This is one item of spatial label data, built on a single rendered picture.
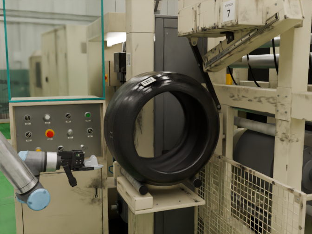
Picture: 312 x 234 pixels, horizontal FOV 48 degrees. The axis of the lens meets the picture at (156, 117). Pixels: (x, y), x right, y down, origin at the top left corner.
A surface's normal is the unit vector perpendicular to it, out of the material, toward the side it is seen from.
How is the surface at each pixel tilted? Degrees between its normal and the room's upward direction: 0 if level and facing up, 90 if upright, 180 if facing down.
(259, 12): 90
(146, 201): 90
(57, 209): 90
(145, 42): 90
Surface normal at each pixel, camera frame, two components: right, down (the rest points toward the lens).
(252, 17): 0.34, 0.14
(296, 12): 0.33, -0.18
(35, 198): 0.60, 0.18
